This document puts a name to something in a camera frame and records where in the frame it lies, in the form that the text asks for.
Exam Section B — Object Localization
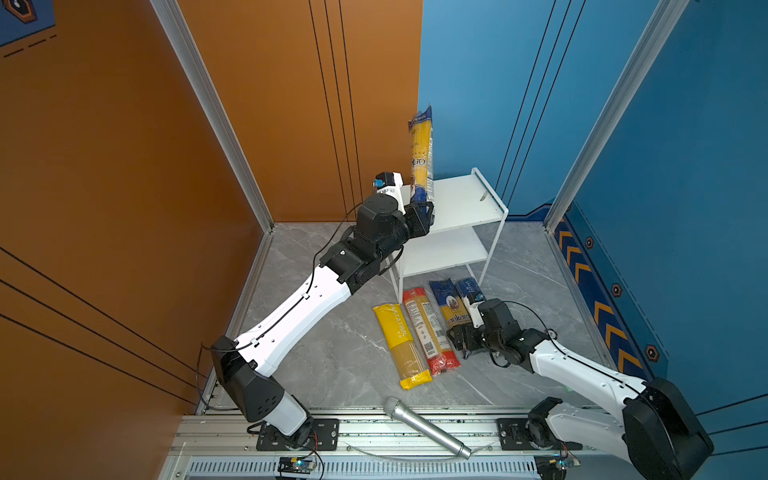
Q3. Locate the aluminium corner post left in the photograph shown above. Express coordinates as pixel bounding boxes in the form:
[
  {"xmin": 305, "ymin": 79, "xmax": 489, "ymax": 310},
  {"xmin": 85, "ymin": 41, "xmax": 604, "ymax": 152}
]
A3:
[{"xmin": 150, "ymin": 0, "xmax": 274, "ymax": 234}]

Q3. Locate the blue yellow spaghetti bag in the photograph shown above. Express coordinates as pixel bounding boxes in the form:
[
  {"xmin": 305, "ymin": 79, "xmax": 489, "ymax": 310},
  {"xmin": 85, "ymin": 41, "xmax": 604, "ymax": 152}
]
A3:
[{"xmin": 429, "ymin": 279, "xmax": 472, "ymax": 329}]

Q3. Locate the red spaghetti package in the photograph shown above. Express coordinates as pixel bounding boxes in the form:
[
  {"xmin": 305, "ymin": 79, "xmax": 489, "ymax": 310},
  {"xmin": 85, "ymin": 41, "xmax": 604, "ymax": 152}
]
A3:
[{"xmin": 403, "ymin": 287, "xmax": 460, "ymax": 376}]

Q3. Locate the aluminium corner post right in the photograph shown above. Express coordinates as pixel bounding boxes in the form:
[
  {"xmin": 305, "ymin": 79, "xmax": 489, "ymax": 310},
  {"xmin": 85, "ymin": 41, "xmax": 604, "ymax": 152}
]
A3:
[{"xmin": 543, "ymin": 0, "xmax": 689, "ymax": 234}]

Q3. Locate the green circuit board left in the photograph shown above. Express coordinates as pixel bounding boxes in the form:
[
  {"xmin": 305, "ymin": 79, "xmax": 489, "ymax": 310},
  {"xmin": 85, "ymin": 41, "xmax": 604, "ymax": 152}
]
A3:
[{"xmin": 276, "ymin": 457, "xmax": 318, "ymax": 479}]

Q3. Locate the dark blue Barilla spaghetti box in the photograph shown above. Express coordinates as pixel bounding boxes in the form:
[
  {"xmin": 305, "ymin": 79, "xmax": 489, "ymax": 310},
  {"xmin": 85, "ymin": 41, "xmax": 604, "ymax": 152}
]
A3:
[{"xmin": 455, "ymin": 277, "xmax": 486, "ymax": 309}]

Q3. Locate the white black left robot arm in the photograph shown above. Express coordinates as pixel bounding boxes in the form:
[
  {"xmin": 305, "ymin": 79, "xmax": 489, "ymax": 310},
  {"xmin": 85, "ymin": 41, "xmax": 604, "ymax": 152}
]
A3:
[{"xmin": 208, "ymin": 192, "xmax": 434, "ymax": 447}]

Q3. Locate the yellow spaghetti package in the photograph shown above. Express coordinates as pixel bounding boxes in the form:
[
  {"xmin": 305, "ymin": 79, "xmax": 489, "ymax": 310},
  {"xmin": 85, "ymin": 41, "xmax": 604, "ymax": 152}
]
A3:
[{"xmin": 373, "ymin": 304, "xmax": 433, "ymax": 390}]

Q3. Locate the silver microphone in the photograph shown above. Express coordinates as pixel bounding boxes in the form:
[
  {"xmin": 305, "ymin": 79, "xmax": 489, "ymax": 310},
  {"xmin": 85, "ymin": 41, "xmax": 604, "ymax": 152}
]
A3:
[{"xmin": 383, "ymin": 397, "xmax": 472, "ymax": 459}]

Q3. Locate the yellow blue-top spaghetti bag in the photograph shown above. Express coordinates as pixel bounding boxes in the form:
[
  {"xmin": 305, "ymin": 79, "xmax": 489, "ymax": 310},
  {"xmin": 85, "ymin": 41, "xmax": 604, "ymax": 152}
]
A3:
[{"xmin": 409, "ymin": 106, "xmax": 434, "ymax": 203}]

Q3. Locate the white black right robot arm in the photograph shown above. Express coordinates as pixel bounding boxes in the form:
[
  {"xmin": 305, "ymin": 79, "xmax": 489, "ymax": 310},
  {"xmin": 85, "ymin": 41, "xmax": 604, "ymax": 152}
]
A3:
[{"xmin": 447, "ymin": 296, "xmax": 714, "ymax": 479}]

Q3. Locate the white two-tier metal shelf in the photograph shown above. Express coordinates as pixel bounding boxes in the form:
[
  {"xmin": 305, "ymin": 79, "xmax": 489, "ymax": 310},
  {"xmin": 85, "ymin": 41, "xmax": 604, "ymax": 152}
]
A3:
[{"xmin": 389, "ymin": 167, "xmax": 508, "ymax": 300}]

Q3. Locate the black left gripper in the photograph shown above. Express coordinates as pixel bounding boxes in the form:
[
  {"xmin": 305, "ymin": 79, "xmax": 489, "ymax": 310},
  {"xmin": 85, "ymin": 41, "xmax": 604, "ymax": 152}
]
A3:
[{"xmin": 370, "ymin": 198, "xmax": 431, "ymax": 267}]

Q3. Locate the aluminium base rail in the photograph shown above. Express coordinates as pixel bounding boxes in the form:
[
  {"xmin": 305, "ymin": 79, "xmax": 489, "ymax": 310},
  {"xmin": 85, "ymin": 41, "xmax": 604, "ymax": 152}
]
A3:
[{"xmin": 159, "ymin": 407, "xmax": 639, "ymax": 479}]

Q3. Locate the circuit board right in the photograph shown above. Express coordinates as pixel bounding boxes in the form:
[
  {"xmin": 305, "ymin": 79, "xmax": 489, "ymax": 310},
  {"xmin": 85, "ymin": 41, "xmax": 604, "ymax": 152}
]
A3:
[{"xmin": 534, "ymin": 456, "xmax": 581, "ymax": 480}]

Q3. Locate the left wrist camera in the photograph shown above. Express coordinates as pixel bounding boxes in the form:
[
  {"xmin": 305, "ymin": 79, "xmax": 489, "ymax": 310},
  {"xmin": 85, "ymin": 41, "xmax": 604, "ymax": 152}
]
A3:
[{"xmin": 373, "ymin": 172, "xmax": 405, "ymax": 213}]

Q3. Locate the aluminium corner post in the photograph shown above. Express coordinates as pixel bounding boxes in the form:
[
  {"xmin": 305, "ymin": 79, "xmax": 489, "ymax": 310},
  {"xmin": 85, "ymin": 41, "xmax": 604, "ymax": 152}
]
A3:
[
  {"xmin": 150, "ymin": 0, "xmax": 274, "ymax": 234},
  {"xmin": 543, "ymin": 0, "xmax": 689, "ymax": 234}
]

